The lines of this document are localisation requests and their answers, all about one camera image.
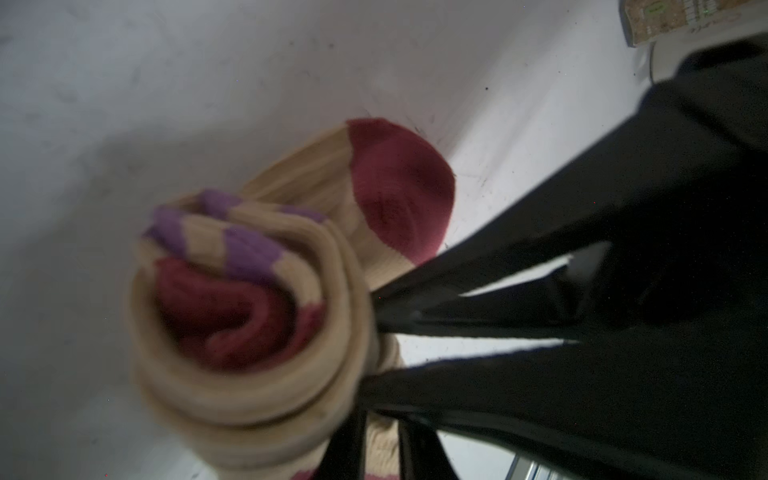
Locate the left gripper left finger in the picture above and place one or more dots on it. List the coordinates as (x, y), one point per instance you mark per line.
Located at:
(345, 456)

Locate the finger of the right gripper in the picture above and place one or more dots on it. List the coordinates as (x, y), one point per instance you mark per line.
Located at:
(540, 402)

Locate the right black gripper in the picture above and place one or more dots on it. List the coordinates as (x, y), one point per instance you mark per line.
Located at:
(651, 248)

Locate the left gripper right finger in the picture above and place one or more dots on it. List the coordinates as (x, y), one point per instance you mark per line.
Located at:
(421, 454)

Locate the black grey argyle sock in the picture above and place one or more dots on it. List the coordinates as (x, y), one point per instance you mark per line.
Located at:
(645, 20)

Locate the beige maroon striped sock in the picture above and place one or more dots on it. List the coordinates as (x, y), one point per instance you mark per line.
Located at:
(250, 313)

